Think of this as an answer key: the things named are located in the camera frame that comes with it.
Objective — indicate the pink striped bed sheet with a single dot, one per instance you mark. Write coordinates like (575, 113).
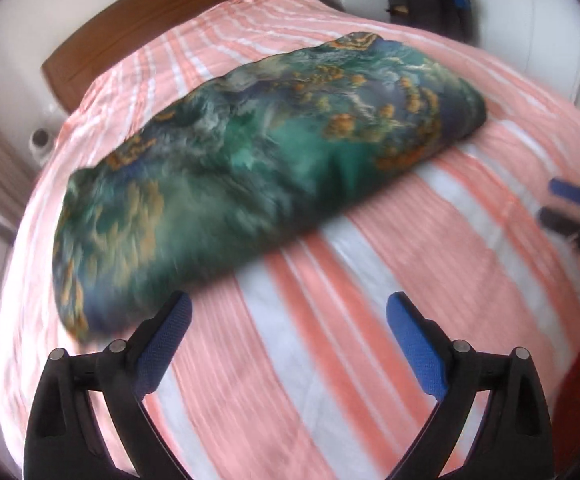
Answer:
(289, 370)

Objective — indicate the dark clothes with blue jacket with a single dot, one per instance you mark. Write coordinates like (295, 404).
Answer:
(449, 18)

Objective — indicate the brown wooden headboard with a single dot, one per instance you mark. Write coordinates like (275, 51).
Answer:
(108, 38)

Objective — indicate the white wardrobe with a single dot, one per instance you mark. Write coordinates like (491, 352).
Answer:
(539, 38)

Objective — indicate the green floral garment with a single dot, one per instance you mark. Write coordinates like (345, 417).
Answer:
(242, 164)

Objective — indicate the white round bedside device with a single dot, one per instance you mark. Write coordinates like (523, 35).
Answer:
(42, 144)

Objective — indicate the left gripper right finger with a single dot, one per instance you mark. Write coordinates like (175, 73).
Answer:
(490, 419)

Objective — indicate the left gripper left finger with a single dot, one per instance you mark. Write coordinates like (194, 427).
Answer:
(63, 439)

